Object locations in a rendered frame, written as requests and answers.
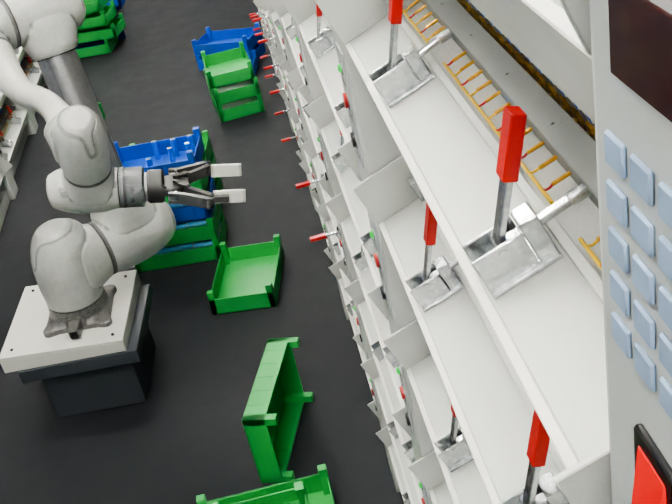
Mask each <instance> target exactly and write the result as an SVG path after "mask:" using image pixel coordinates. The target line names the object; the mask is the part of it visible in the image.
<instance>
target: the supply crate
mask: <svg viewBox="0 0 672 504"><path fill-rule="evenodd" d="M192 130H193V134H191V135H192V138H193V141H194V144H195V148H196V149H195V153H193V150H187V151H186V149H185V146H184V143H185V142H188V140H187V137H186V136H187V135H186V136H180V137H175V140H176V143H177V147H178V150H179V153H180V156H179V157H175V158H176V162H172V163H171V161H170V158H169V155H168V152H167V147H172V146H171V143H170V139H171V138H169V139H164V140H158V141H156V143H157V146H158V149H159V152H160V155H161V159H158V160H157V159H156V158H155V155H154V152H153V148H152V145H151V142H147V143H142V144H136V145H131V146H125V147H120V148H119V145H118V143H117V141H115V142H113V143H114V145H115V148H116V150H117V152H118V155H119V157H120V160H121V162H122V165H123V167H143V168H144V172H147V170H150V169H162V170H163V172H164V175H168V169H169V168H176V167H181V166H185V165H189V164H193V163H197V162H201V161H202V157H203V153H204V149H205V147H204V143H203V140H202V136H201V133H200V129H199V126H197V127H193V129H192ZM146 158H151V160H152V163H153V166H150V167H148V166H147V163H146Z"/></svg>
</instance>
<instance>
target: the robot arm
mask: <svg viewBox="0 0 672 504"><path fill-rule="evenodd" d="M85 13H86V8H85V4H84V1H83V0H0V90H1V91H2V92H3V93H4V94H5V95H6V96H7V97H8V98H9V99H10V100H12V101H13V102H14V103H15V104H17V105H19V106H21V107H23V108H26V109H29V110H32V111H35V112H38V113H40V114H41V115H42V117H43V118H44V120H45V122H46V126H45V128H44V137H45V139H46V140H47V142H48V144H49V146H50V149H51V151H52V153H53V155H54V158H55V160H56V162H58V163H59V165H60V167H61V168H59V169H57V170H55V171H54V172H52V173H51V174H49V175H48V176H47V179H46V192H47V197H48V200H49V203H50V205H51V206H52V207H53V208H54V209H57V210H60V211H65V212H73V213H90V216H91V222H89V223H87V224H81V223H80V222H79V221H76V220H73V219H70V218H57V219H52V220H49V221H47V222H45V223H43V224H42V225H41V226H39V227H38V228H37V230H36V231H35V233H34V235H33V236H32V240H31V250H30V254H31V264H32V269H33V272H34V276H35V278H36V281H37V284H38V287H39V289H40V291H41V294H42V296H43V298H44V299H45V301H46V304H47V306H48V309H49V317H48V322H47V325H46V327H45V329H44V330H43V334H44V336H45V337H46V338H51V337H54V336H56V335H60V334H65V333H69V336H70V338H71V339H77V338H79V336H80V334H81V332H82V331H83V330H86V329H91V328H98V327H102V328H104V327H108V326H110V325H111V324H112V319H111V312H112V305H113V298H114V295H115V293H116V292H117V288H116V286H115V285H113V284H110V285H106V286H103V285H104V284H105V283H106V282H107V281H108V280H109V279H110V278H111V277H112V276H113V275H114V274H116V273H119V272H121V271H124V270H127V269H129V268H131V267H133V266H135V265H137V264H139V263H141V262H143V261H145V260H147V259H148V258H150V257H152V256H153V255H155V254H156V253H157V252H159V251H160V250H161V249H162V248H163V247H164V246H165V245H166V244H167V243H168V242H169V241H170V240H171V239H172V237H173V235H174V232H175V230H176V219H175V216H174V213H173V211H172V209H171V207H170V206H169V205H168V203H167V202H165V197H168V199H169V204H182V205H188V206H194V207H199V208H205V209H211V208H214V207H215V204H219V203H240V202H246V191H245V189H231V190H214V191H213V193H211V192H208V191H205V190H202V189H198V188H195V187H192V186H191V185H190V184H191V183H192V182H195V181H197V180H200V179H202V178H204V177H207V176H209V175H211V177H230V176H242V170H241V163H235V164H211V161H201V162H197V163H193V164H189V165H185V166H181V167H176V168H169V169H168V175H164V172H163V170H162V169H150V170H147V172H144V168H143V167H123V165H122V162H121V160H120V157H119V155H118V152H117V150H116V148H115V145H114V143H113V140H112V138H111V135H110V133H109V130H108V128H107V125H106V123H105V121H104V118H103V116H102V113H101V111H100V108H99V106H98V102H97V100H96V97H95V95H94V92H93V90H92V88H91V85H90V83H89V80H88V78H87V75H86V73H85V70H84V68H83V66H82V63H81V61H80V58H79V56H78V53H77V52H76V50H75V47H77V45H78V34H77V28H78V27H80V26H81V25H82V23H83V22H84V19H85V15H86V14H85ZM19 47H22V48H23V49H24V50H25V51H26V53H27V54H28V55H29V56H30V57H31V58H32V59H33V60H34V61H37V62H38V65H39V67H40V70H41V72H42V74H43V77H44V79H45V81H46V84H47V86H48V88H49V90H48V89H45V88H43V87H41V86H38V85H36V84H33V83H31V82H30V81H29V80H28V78H27V77H26V75H25V74H24V72H23V70H22V68H21V66H20V63H19V61H18V59H17V57H16V54H15V52H14V49H17V48H19ZM202 165H203V166H202ZM178 172H179V173H178Z"/></svg>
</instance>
